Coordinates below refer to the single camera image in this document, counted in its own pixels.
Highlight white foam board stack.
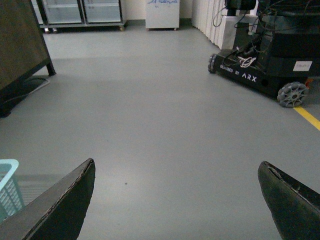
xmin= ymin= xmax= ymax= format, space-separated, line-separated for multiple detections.
xmin=191 ymin=0 xmax=258 ymax=50

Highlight light blue plastic basket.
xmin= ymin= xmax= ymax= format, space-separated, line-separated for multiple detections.
xmin=0 ymin=159 xmax=25 ymax=223

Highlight glass door display fridge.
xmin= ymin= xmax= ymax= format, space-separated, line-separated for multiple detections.
xmin=31 ymin=0 xmax=128 ymax=33

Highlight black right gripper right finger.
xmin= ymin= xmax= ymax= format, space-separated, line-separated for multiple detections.
xmin=257 ymin=161 xmax=320 ymax=240

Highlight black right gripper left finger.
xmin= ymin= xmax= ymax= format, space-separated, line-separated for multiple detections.
xmin=0 ymin=158 xmax=96 ymax=240

